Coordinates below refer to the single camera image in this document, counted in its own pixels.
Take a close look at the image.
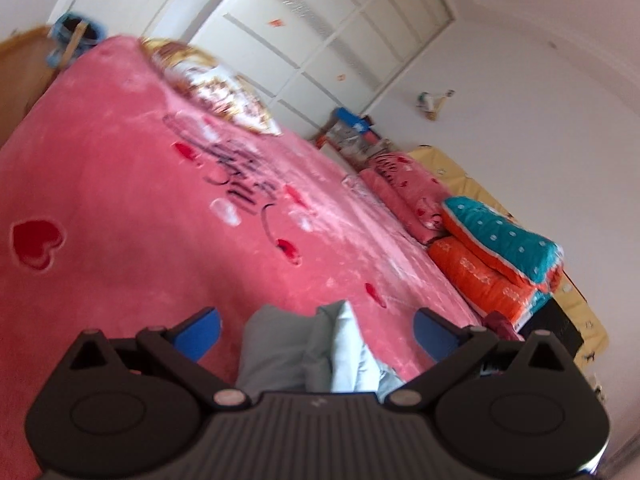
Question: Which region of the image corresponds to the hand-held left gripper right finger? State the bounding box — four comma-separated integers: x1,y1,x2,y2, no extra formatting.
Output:
384,307,575,412

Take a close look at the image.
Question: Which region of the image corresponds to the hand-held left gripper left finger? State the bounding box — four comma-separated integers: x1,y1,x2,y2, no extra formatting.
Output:
67,307,252,412

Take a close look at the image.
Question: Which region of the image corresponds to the light blue down jacket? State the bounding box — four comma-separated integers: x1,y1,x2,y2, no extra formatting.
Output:
235,300,406,403

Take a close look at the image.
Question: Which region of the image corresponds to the dark red down jacket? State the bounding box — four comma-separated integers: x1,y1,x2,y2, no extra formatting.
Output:
482,311,527,342

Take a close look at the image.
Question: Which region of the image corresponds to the orange pillow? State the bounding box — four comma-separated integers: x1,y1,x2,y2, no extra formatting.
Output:
427,237,556,326

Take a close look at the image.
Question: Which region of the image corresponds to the pink heart-print bed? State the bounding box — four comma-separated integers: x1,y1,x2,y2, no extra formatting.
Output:
0,35,496,480

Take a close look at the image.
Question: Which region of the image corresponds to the teal polka dot pillow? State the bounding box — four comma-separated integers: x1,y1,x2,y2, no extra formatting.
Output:
440,196,563,286

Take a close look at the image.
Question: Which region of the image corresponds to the black cloth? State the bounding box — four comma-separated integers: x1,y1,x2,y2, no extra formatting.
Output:
520,297,586,353

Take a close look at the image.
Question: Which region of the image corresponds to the yellow headboard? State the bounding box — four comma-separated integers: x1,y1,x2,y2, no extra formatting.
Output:
407,146,611,376

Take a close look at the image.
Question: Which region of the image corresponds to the white low cabinet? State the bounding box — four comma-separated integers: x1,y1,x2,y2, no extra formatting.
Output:
320,140,351,166

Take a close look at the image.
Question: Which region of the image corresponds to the floral cushion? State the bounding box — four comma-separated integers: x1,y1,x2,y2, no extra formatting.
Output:
137,37,286,138

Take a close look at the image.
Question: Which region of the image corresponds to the white wardrobe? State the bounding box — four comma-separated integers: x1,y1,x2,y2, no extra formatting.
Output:
65,0,456,143

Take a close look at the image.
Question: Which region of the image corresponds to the blue bucket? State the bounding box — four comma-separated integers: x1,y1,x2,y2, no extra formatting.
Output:
47,12,106,68

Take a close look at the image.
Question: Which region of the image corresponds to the wall ornament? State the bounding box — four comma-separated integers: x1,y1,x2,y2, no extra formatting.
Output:
416,89,456,122

